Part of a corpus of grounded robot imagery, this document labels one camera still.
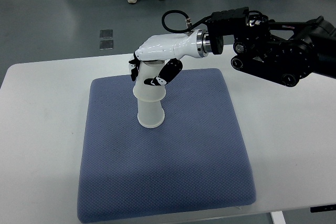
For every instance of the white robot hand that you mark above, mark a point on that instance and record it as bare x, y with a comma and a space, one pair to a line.
172, 47

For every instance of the white paper cup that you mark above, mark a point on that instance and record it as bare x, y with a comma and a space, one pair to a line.
150, 114
148, 93

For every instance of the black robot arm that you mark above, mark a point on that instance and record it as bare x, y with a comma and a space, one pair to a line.
280, 52

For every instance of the lower metal floor plate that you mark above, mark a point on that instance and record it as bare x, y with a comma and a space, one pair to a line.
106, 44

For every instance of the metal floor plate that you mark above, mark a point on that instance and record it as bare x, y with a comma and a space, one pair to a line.
106, 33
106, 44

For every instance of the white paper cup on mat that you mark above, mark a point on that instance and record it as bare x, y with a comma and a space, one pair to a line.
150, 114

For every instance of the upper metal floor plate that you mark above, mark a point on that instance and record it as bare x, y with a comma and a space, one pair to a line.
106, 33

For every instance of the blue quilted cushion mat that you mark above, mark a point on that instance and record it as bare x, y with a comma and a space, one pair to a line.
195, 160

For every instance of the white table leg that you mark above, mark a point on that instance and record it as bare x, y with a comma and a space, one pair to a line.
277, 217

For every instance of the black table control panel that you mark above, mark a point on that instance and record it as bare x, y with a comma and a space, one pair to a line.
324, 208

